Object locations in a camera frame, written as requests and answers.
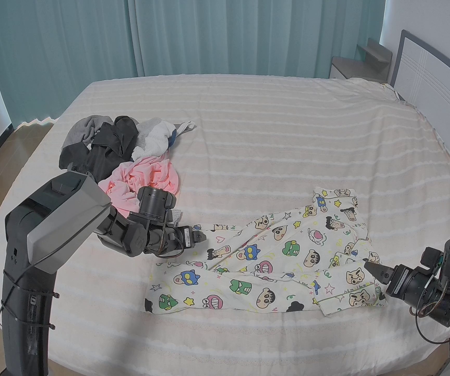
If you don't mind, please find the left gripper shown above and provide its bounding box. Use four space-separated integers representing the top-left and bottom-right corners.
169 226 208 254

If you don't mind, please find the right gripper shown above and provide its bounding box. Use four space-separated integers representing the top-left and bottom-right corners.
364 261 429 306

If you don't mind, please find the white printed pyjama top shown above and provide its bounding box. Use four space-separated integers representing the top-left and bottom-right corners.
143 186 388 318

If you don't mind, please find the pile of clothes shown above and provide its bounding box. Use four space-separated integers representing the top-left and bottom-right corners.
58 115 197 226

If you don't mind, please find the pink garment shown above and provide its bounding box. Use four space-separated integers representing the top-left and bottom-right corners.
99 157 180 214

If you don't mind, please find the bed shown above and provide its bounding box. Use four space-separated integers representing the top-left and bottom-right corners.
0 29 450 376

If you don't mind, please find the grey bedside table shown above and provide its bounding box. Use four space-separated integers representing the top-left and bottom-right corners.
331 38 393 82

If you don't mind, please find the blue-green curtain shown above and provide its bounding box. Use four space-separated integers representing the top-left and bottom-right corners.
0 0 147 126
127 0 388 79

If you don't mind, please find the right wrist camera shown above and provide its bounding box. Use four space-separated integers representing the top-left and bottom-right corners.
422 247 445 270

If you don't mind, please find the black cable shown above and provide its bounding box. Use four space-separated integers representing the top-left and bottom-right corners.
415 308 450 346

